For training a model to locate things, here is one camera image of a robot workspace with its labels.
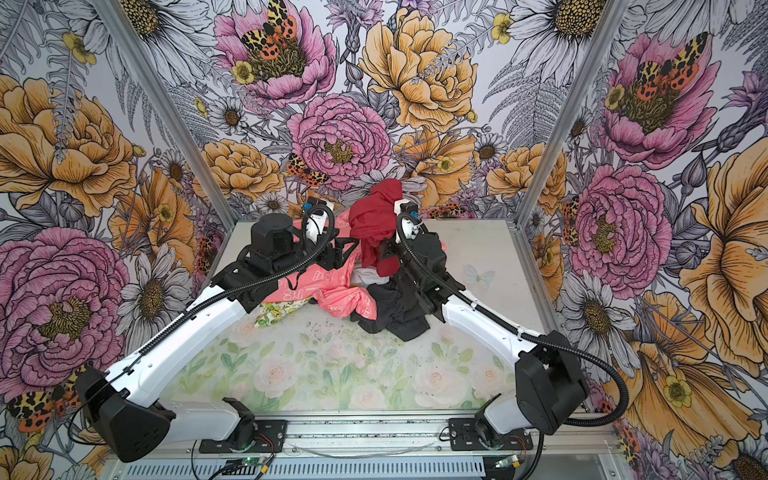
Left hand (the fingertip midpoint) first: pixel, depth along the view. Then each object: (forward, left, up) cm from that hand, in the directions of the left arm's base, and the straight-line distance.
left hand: (345, 244), depth 72 cm
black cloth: (-3, -13, -25) cm, 28 cm away
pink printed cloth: (+4, +6, -22) cm, 24 cm away
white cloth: (+9, -3, -25) cm, 27 cm away
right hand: (+6, -8, 0) cm, 10 cm away
